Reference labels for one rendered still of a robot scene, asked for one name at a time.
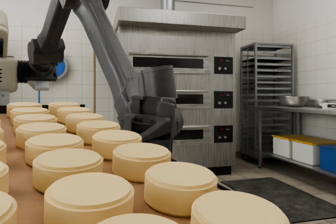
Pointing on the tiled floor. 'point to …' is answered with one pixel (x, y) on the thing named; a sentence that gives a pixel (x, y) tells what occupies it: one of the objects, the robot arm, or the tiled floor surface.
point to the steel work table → (310, 108)
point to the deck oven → (190, 75)
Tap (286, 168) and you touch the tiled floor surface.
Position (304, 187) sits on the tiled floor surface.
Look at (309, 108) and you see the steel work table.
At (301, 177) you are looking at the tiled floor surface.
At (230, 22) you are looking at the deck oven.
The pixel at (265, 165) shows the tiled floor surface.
